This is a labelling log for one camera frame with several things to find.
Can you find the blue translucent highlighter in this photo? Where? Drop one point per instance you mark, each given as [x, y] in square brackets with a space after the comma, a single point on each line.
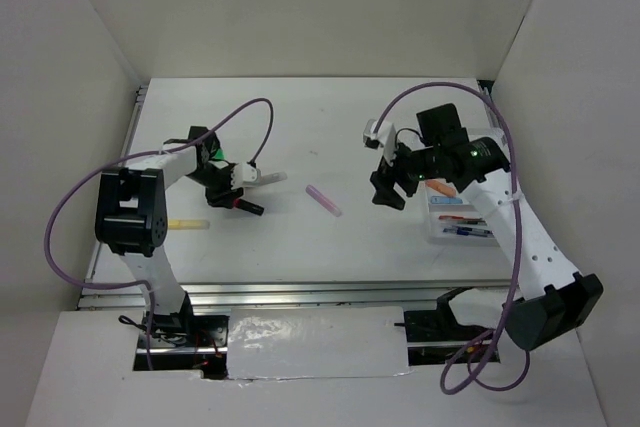
[444, 200]

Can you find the white compartment tray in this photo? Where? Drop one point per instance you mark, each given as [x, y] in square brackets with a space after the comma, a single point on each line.
[452, 233]

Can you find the blue purple pen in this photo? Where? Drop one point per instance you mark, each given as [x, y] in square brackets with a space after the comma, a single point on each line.
[472, 233]

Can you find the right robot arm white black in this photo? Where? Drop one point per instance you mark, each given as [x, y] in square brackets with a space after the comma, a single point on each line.
[556, 296]

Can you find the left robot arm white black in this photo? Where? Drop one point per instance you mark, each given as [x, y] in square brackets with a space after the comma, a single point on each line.
[132, 220]

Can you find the white foil cover panel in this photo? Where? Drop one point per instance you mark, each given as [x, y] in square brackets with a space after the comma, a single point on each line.
[316, 343]

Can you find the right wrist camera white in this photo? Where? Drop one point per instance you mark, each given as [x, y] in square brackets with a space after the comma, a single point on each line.
[381, 135]

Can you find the aluminium frame rail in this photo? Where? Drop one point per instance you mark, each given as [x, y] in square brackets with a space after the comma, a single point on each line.
[210, 297]

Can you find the green black highlighter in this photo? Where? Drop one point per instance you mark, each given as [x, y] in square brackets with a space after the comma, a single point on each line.
[217, 155]

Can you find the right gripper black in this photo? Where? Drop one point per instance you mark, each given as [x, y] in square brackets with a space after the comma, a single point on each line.
[383, 181]

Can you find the orange grey highlighter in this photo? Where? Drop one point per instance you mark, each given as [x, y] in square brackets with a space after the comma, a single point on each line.
[268, 179]

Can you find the pale yellow highlighter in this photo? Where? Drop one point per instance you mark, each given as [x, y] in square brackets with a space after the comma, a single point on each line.
[186, 224]

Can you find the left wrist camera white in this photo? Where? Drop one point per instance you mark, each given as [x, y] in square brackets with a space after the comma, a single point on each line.
[245, 175]

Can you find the pink translucent highlighter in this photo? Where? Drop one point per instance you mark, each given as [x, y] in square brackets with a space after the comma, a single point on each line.
[324, 201]

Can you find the pink black highlighter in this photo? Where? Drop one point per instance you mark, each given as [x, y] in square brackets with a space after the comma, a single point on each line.
[248, 207]

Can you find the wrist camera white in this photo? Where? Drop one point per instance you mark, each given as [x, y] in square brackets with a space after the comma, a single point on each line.
[245, 175]
[381, 135]

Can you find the orange translucent highlighter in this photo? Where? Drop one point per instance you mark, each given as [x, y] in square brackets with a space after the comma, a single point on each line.
[442, 188]

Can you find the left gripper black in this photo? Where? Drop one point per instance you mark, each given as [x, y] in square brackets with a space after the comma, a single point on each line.
[224, 198]

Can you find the red pen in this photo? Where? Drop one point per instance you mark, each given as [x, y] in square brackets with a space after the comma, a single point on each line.
[463, 219]

